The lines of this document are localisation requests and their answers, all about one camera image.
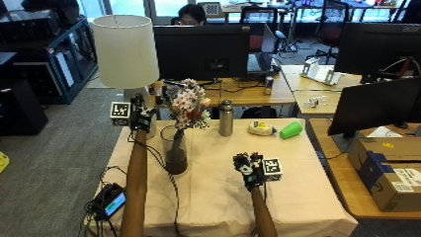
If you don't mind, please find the left glove marker cube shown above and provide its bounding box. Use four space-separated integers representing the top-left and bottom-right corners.
109 102 133 127

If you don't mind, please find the black glove cable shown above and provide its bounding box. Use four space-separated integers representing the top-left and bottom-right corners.
126 123 185 237

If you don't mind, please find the drink can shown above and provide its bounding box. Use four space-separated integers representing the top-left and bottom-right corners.
262 75 275 97

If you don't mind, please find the black office chair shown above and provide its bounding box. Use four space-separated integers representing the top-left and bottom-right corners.
306 0 352 65

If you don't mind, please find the right glove marker cube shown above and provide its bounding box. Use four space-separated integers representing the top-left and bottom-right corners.
261 157 283 183

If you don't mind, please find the green plastic cup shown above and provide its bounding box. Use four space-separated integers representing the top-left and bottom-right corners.
277 120 305 140

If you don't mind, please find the wooden side desk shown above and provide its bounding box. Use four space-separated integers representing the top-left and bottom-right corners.
307 118 421 221

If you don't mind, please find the clear plastic bottle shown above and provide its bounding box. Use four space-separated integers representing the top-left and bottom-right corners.
301 95 331 110

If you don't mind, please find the black device with screen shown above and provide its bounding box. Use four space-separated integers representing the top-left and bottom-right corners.
91 182 127 222

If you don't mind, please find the black cabinet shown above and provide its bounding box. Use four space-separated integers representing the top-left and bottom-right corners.
0 78 50 137

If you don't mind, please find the printed marker board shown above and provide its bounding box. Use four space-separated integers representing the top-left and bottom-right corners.
197 1 226 20

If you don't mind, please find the large black monitor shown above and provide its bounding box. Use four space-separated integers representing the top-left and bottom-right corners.
334 22 421 83

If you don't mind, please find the glove marker cube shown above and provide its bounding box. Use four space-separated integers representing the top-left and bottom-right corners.
261 157 283 183
109 102 133 127

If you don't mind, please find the open laptop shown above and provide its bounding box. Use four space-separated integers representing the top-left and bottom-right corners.
246 22 282 75

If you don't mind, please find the white desk stand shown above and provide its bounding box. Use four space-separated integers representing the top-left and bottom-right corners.
298 56 344 87

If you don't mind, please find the steel water bottle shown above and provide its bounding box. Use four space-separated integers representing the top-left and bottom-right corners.
217 100 235 138

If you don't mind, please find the beige tablecloth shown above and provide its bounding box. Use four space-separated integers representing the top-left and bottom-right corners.
83 118 359 237

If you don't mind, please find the cardboard box with blue tape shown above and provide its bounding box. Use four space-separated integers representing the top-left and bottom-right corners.
346 135 421 213

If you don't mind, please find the tilted black monitor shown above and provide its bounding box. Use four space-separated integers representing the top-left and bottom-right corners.
326 76 421 138

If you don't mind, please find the white shade table lamp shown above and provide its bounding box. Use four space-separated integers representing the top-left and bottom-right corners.
90 14 161 139

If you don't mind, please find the person's left hand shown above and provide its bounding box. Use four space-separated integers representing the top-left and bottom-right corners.
129 93 158 133

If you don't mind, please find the person's right hand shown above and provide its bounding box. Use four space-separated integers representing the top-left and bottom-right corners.
231 151 266 192

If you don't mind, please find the dark blue shelf unit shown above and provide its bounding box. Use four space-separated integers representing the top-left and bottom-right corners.
0 9 99 106

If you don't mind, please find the black computer monitor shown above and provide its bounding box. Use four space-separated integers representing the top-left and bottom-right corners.
153 24 253 82

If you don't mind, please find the yellow white tape roll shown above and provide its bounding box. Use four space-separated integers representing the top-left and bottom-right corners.
246 119 277 137

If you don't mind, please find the dark glass vase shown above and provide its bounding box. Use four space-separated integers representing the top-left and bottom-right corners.
158 123 189 176

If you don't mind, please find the pink white flower bunch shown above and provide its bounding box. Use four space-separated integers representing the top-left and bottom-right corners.
161 78 213 156

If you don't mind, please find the yellow object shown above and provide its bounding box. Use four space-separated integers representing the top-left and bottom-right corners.
0 150 11 175

